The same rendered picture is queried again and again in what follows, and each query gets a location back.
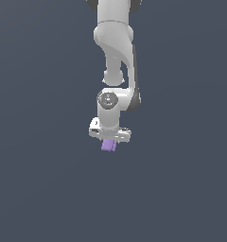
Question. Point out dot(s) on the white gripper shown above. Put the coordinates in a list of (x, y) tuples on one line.
[(109, 133)]

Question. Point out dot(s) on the purple block object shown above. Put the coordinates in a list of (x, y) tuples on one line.
[(108, 145)]

